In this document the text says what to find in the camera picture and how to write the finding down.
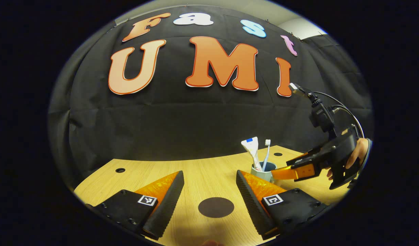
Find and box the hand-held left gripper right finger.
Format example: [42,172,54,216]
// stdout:
[236,170,330,240]

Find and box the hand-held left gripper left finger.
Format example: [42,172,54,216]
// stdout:
[85,170,185,241]

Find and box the round dark brown coaster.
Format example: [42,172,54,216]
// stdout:
[198,197,235,218]

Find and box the pale blue cup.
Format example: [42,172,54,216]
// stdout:
[251,161,278,183]

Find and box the white toothbrush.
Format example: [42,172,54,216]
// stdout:
[262,139,272,171]

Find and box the white toothpaste tube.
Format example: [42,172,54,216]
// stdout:
[241,137,263,171]

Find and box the wooden desktop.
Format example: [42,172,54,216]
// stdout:
[74,145,350,246]

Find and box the black backdrop cloth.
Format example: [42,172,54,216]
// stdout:
[47,5,374,192]

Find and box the black cable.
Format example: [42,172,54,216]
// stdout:
[332,105,359,132]
[313,91,364,139]

